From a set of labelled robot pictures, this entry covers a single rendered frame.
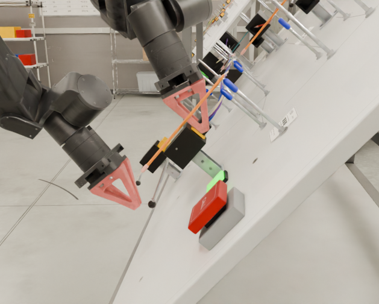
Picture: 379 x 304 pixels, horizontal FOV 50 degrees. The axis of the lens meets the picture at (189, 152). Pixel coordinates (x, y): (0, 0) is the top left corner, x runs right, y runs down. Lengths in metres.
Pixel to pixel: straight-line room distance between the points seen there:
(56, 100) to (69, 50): 7.83
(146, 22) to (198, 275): 0.36
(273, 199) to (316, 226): 0.72
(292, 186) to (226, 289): 0.49
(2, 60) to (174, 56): 0.23
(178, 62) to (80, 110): 0.16
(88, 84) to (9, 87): 0.10
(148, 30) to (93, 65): 7.75
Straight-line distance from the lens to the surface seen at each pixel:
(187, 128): 0.62
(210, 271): 0.42
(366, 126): 0.37
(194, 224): 0.43
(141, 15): 0.62
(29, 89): 0.65
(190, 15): 0.65
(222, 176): 0.58
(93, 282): 2.32
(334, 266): 0.95
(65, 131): 0.65
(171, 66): 0.61
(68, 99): 0.61
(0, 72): 0.59
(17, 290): 2.38
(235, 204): 0.42
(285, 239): 1.02
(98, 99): 0.61
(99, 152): 0.65
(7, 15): 8.77
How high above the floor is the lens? 1.29
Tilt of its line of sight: 17 degrees down
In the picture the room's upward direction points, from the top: 1 degrees counter-clockwise
